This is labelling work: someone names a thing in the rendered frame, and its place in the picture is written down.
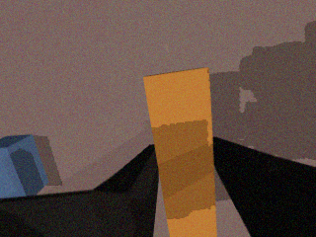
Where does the blue block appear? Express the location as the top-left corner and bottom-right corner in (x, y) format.
(0, 134), (48, 198)

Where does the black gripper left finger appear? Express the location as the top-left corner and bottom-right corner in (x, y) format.
(0, 144), (159, 237)

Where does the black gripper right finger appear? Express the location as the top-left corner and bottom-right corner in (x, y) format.
(212, 136), (316, 237)

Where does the orange bar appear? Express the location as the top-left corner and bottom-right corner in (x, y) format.
(143, 67), (217, 237)

